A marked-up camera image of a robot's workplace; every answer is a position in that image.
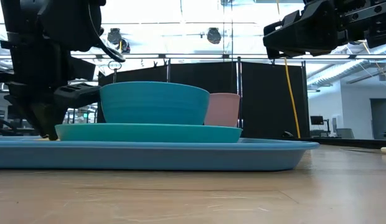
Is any light blue plastic tray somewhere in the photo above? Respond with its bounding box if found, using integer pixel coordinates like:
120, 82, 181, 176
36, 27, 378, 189
0, 136, 320, 172

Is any black ceiling cable reel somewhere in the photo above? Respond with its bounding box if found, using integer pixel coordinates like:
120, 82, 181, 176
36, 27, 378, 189
206, 27, 223, 45
106, 27, 131, 54

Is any blue round bowl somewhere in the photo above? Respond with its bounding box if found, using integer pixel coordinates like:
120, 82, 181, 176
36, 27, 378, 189
99, 81, 210, 126

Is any long horizontal light bar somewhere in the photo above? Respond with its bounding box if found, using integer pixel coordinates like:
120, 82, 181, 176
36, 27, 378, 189
70, 53, 386, 60

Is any pink plastic cup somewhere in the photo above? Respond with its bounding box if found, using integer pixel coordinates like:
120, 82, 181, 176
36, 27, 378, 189
204, 92, 242, 128

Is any black partition screen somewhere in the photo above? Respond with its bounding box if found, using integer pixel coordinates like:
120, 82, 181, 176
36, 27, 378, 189
96, 60, 311, 139

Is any thin stand with ring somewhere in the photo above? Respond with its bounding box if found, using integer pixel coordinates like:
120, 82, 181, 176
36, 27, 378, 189
107, 60, 123, 84

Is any black aluminium table frame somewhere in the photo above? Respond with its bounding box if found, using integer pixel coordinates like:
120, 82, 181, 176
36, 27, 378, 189
308, 137, 386, 151

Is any yellow hanging cable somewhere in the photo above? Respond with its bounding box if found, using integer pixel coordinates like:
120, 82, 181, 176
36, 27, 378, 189
275, 0, 302, 139

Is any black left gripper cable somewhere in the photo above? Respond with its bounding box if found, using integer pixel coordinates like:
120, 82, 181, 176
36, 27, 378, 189
87, 2, 126, 63

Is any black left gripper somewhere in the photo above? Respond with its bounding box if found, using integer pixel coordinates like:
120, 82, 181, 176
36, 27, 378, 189
0, 39, 102, 141

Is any teal round plate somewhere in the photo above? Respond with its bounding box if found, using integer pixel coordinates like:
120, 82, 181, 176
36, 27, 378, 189
54, 123, 243, 144

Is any black computer monitor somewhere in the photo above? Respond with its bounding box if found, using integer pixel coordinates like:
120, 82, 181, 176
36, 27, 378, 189
309, 115, 325, 126

